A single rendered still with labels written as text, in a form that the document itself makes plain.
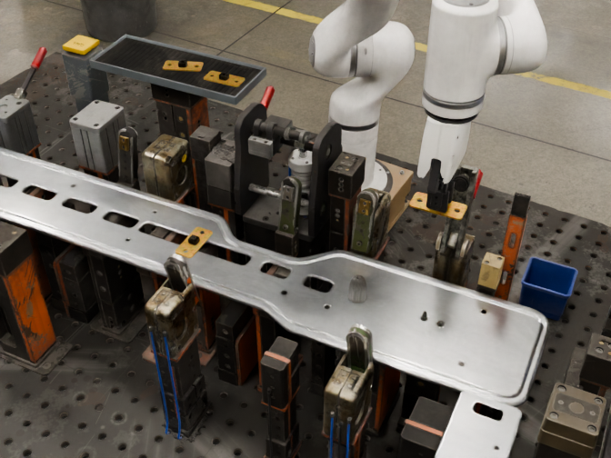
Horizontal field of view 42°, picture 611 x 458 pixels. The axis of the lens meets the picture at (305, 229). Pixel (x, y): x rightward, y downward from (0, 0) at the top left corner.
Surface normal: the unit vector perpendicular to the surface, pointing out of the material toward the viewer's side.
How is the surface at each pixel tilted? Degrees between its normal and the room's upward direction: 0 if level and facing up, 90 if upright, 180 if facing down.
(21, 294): 90
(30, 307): 90
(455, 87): 90
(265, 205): 0
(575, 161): 0
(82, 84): 90
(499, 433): 0
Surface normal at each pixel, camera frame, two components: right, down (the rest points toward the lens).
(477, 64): 0.28, 0.63
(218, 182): -0.43, 0.59
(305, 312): 0.00, -0.76
